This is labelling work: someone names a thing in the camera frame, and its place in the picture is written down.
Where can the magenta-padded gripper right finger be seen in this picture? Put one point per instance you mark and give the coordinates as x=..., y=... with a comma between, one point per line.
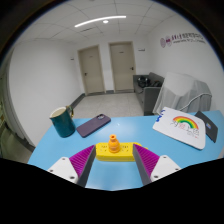
x=163, y=166

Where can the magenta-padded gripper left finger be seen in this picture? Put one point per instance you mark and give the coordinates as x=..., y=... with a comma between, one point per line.
x=63, y=168

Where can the white rainbow print mouse pad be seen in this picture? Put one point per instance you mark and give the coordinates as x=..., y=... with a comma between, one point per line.
x=180, y=131

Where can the yellow power strip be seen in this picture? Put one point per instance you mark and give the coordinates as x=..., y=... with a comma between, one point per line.
x=125, y=154

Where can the dark green mug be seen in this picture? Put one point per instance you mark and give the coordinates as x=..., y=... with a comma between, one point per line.
x=63, y=125

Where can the purple smartphone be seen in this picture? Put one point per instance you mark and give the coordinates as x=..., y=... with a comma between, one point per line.
x=93, y=125

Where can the black notebook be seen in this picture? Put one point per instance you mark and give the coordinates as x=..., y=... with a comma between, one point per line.
x=208, y=128

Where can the grey cloth cover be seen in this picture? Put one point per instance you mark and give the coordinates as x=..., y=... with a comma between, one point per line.
x=181, y=90

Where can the black bag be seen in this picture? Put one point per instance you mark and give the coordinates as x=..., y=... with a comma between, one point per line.
x=143, y=81

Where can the beige door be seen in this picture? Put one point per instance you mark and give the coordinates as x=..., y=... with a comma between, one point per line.
x=122, y=66
x=91, y=70

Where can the small round ceiling light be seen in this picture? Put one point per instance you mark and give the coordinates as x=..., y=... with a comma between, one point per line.
x=105, y=21

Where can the long ceiling light strip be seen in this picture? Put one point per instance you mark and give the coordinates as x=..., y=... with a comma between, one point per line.
x=100, y=20

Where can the wall sign lettering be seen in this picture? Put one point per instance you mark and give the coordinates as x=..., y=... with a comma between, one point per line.
x=183, y=40

